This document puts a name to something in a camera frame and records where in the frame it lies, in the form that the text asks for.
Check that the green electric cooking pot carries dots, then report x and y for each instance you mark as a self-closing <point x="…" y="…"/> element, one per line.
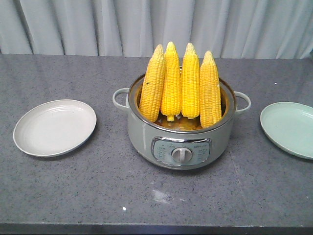
<point x="173" y="148"/>

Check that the green plate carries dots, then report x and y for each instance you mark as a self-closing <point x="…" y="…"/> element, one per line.
<point x="289" y="126"/>

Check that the white curtain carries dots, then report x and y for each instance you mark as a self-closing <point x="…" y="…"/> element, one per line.
<point x="267" y="29"/>

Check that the yellow corn cob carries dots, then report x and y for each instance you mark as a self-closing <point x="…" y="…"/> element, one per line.
<point x="190" y="83"/>
<point x="153" y="84"/>
<point x="171" y="97"/>
<point x="210" y="94"/>

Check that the beige plate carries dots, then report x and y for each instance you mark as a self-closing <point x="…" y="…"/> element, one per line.
<point x="54" y="128"/>

